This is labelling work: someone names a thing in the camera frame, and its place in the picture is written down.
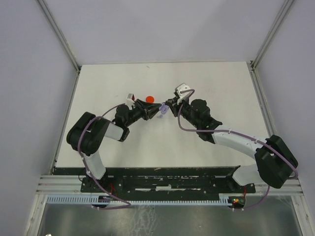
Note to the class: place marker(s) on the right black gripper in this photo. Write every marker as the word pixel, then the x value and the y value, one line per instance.
pixel 174 108

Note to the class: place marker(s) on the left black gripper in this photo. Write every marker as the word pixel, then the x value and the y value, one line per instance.
pixel 153 108

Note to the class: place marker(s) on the purple charging case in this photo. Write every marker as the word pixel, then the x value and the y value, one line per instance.
pixel 163 108

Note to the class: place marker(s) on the red charging case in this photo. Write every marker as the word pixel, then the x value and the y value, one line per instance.
pixel 150 99

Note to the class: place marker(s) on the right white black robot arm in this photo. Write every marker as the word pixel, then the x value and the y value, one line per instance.
pixel 274 162

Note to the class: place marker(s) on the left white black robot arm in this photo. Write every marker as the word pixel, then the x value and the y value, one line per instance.
pixel 88 132

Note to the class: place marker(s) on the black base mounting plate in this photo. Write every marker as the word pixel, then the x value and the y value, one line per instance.
pixel 199 183

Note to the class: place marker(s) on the controller board with leds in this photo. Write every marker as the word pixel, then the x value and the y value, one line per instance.
pixel 238 202

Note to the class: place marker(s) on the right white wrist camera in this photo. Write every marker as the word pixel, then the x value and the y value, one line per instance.
pixel 182 92

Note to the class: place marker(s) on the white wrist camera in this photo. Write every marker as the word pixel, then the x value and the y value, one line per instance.
pixel 130 99
pixel 182 92

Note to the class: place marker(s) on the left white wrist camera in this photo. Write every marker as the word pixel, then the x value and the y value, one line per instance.
pixel 130 99

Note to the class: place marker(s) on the aluminium front rail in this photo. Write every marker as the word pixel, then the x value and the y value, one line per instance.
pixel 71 185

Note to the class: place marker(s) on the left aluminium frame post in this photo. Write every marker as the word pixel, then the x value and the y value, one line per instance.
pixel 43 5

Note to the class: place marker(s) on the aluminium frame post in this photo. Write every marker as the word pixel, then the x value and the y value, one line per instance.
pixel 275 27
pixel 43 5

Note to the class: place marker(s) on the right aluminium frame post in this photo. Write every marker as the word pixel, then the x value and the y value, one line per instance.
pixel 275 27

